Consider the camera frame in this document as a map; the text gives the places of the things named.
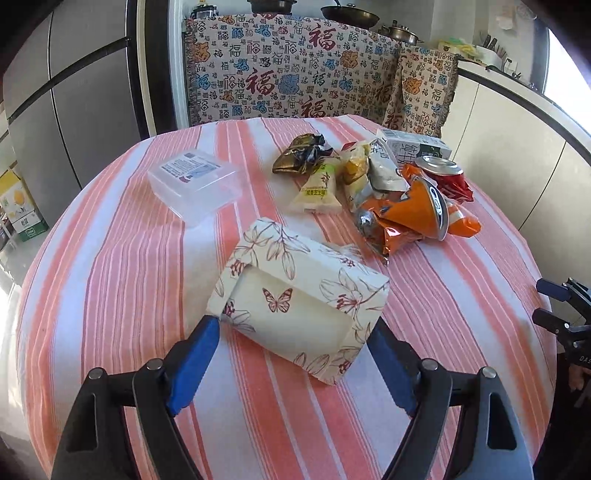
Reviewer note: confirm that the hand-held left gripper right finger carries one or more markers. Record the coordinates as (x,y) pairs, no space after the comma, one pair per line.
(392,369)

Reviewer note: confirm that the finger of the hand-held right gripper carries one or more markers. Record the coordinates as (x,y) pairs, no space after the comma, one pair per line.
(549,320)
(551,290)

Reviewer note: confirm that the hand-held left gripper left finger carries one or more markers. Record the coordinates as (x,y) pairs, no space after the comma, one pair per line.
(194,364)

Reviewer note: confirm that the cream green bread packet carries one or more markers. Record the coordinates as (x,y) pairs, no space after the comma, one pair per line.
(316,191)

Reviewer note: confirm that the white blue snack packet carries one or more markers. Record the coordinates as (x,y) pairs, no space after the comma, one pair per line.
(383,173)

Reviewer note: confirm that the yellow snack packet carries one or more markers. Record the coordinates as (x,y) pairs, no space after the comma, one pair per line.
(355,168)

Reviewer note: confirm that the pink white striped tablecloth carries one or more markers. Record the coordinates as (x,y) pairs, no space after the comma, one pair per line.
(138,258)

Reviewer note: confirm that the floral butterfly paper box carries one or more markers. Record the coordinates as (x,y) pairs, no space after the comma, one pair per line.
(277,277)

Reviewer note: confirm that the orange chip bag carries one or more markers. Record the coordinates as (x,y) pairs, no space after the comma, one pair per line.
(392,237)

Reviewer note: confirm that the crushed red can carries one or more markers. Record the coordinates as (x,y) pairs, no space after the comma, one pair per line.
(450,182)

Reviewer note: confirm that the white kitchen cabinet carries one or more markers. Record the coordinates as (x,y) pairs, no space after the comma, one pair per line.
(508,138)

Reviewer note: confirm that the crushed orange can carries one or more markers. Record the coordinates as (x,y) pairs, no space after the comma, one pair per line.
(415,210)

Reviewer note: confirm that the clear plastic lidded container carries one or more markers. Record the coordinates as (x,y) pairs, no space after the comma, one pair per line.
(198,194)

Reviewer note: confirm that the white green milk carton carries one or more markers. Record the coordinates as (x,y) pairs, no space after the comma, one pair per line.
(415,147)

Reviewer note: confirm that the gold brown snack wrapper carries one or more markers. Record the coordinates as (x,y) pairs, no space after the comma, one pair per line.
(295,157)

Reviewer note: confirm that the yellow green cardboard box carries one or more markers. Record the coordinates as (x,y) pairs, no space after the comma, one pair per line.
(18,203)

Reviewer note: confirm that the narrow printed blanket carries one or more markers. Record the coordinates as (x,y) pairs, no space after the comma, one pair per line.
(415,83)

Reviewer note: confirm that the knife and utensil rack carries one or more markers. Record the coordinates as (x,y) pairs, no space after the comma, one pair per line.
(494,48)

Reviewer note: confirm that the pale yellow cloth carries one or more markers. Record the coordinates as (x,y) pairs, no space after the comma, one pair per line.
(457,50)

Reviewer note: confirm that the grey refrigerator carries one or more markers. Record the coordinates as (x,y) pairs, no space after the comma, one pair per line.
(78,92)

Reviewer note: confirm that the steel pot with lid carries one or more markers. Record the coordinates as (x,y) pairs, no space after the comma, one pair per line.
(401,31)

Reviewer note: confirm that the large printed blanket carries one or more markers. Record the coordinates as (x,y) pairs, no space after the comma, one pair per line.
(277,69)

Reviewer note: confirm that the dark frying pan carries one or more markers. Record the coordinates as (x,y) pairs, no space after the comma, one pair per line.
(351,14)

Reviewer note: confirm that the black wok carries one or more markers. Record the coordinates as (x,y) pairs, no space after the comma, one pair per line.
(270,4)

